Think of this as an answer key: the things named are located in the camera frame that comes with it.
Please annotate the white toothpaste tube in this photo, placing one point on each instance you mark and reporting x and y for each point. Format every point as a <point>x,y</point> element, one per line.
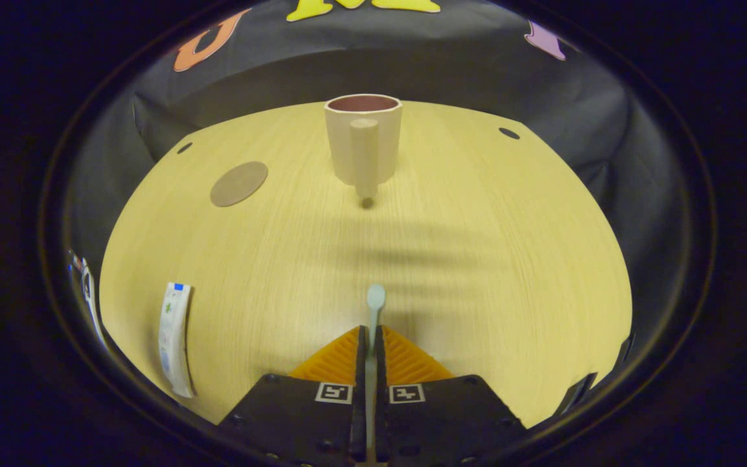
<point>174,337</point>

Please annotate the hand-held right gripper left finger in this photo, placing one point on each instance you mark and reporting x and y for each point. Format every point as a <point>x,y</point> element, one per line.
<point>360,415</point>

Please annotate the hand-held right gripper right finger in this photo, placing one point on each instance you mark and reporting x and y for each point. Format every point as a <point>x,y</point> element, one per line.
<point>380,415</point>

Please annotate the round brown coaster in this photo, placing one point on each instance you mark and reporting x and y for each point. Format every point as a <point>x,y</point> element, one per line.
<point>238,184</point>

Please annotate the black backdrop cloth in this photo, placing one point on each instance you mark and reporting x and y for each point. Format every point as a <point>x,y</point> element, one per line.
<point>477,78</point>

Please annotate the white lit equipment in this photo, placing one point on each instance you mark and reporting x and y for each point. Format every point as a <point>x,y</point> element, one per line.
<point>86,285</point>

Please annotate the beige cup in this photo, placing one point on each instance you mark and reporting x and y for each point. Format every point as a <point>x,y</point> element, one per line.
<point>386,149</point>

